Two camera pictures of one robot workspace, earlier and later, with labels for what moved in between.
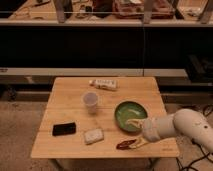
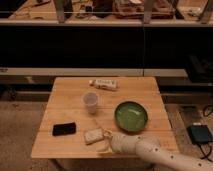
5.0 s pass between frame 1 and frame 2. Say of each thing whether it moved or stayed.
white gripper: moved
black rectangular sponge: stayed
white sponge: stayed
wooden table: stayed
